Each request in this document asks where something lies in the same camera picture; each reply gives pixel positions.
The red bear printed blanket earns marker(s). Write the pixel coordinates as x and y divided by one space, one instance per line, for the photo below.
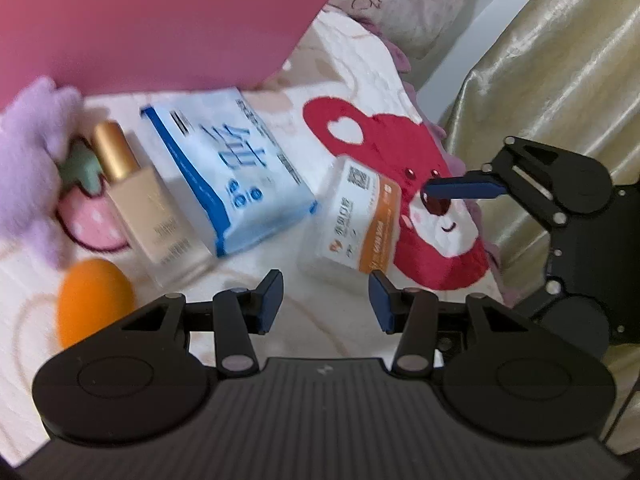
325 60

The blue wet wipes pack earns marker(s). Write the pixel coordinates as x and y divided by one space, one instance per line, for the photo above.
235 175

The beige foundation bottle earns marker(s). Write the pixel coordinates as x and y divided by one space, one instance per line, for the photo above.
150 210

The pink and white floral pillow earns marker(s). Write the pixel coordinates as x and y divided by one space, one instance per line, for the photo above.
415 0

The pink cardboard box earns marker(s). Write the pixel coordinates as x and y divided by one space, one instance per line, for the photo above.
150 35

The gold satin curtain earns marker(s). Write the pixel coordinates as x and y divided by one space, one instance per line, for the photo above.
550 60

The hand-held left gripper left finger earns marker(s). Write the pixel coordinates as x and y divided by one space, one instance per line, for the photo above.
267 305

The orange and white plastic box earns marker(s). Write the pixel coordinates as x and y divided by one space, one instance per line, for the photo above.
350 225

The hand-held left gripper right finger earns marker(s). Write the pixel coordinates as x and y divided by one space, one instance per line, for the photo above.
382 305

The pink strawberry-shaped pad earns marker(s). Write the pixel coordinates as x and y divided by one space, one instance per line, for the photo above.
92 220

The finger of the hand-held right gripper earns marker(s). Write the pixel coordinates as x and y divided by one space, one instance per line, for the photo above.
460 187

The orange makeup sponge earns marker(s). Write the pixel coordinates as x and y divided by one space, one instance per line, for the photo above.
92 300

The purple plush toy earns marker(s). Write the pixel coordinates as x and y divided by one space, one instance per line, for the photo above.
25 170

